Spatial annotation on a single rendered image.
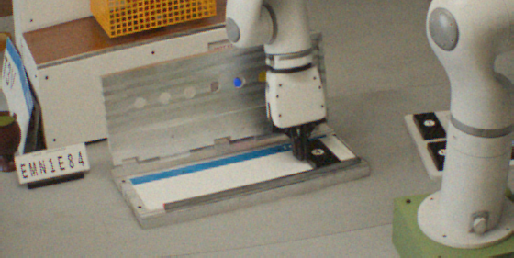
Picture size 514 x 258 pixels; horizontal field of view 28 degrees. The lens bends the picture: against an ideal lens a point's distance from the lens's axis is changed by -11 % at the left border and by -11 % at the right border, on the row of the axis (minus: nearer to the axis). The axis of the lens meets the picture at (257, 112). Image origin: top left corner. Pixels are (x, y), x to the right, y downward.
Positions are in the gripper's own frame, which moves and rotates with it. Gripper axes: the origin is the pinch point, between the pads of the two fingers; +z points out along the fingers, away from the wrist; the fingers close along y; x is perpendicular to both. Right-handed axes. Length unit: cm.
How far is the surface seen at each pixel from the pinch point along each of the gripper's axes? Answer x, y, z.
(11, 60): 61, -45, -17
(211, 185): -0.6, -18.0, 2.9
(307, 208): -12.0, -4.7, 7.4
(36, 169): 17, -49, -2
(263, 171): 0.3, -7.5, 2.7
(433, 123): 1.7, 30.2, 2.2
